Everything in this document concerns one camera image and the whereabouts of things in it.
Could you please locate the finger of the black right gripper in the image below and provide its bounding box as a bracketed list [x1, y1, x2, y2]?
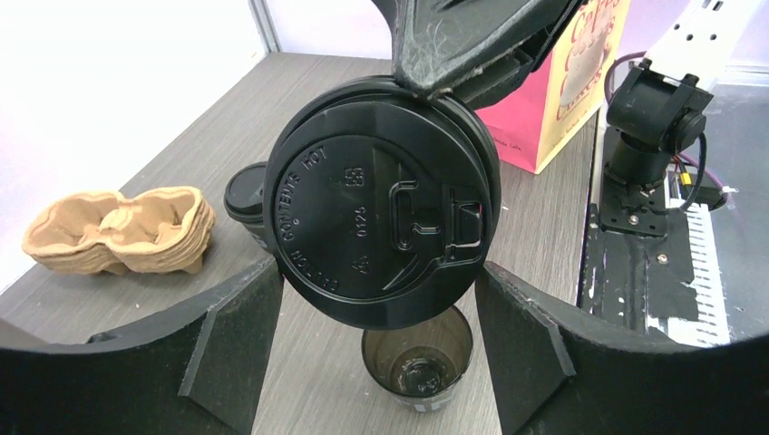
[375, 0, 583, 110]

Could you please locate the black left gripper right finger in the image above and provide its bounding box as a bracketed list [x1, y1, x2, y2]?
[475, 262, 768, 434]

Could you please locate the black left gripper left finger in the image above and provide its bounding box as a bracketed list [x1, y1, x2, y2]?
[1, 258, 283, 434]

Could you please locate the black coffee lid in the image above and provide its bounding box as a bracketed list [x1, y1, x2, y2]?
[264, 75, 501, 330]
[223, 161, 267, 224]

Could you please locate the single black coffee cup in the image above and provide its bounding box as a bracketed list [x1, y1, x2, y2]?
[241, 219, 272, 252]

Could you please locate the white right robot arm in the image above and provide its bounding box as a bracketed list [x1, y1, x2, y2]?
[376, 0, 761, 188]

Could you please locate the brown cardboard cup carrier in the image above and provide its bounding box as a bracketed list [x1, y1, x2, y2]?
[22, 186, 217, 275]

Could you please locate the paper bag with pink handles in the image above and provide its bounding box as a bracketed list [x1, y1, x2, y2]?
[478, 0, 630, 174]

